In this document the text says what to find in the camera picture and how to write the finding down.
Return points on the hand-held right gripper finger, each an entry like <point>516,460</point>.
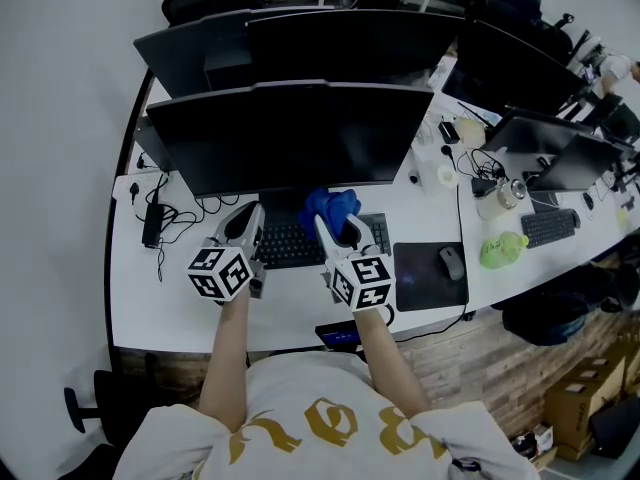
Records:
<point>369,240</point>
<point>327,240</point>

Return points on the white tape roll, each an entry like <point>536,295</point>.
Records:
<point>447,175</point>

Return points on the person's right forearm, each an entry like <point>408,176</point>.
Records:
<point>390,363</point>

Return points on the cardboard box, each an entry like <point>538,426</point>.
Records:
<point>575,408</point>
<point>622,363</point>

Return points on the black device with blue screen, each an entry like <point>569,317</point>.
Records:
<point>340,337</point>

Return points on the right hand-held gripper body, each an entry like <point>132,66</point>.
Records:
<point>362,283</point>

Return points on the black mouse pad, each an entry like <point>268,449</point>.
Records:
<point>420,288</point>

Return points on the person's left forearm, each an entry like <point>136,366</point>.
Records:
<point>225,368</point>

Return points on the black power brick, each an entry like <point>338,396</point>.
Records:
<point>481,186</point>
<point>152,225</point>

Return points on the beige plastic pouch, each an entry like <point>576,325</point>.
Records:
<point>471,132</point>

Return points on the thin black rod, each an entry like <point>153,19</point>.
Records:
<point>472,111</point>

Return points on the white power strip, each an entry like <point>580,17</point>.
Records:
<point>122,185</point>

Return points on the person's white printed shirt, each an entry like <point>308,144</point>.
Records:
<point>310,398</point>

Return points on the black bag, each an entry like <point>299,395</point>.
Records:
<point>617,428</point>

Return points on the white thermos flask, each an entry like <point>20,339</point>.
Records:
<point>497,200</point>

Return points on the black desktop box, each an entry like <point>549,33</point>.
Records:
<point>227,70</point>

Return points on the blue cloth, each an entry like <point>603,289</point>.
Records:
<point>330,208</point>

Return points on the black curved monitor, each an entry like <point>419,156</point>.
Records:
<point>350,48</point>

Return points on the small black charger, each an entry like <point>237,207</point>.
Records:
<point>449,132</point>

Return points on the grey computer mouse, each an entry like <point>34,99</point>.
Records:
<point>451,263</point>

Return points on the small black keyboard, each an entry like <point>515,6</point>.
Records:
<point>550,228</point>

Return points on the black and blue backpack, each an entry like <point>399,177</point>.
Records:
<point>550,313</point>

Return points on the black computer mouse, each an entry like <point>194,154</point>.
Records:
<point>588,201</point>

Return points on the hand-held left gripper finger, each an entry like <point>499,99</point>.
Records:
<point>260,233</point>
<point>222,230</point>

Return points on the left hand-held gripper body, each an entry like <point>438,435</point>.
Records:
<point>220,273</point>

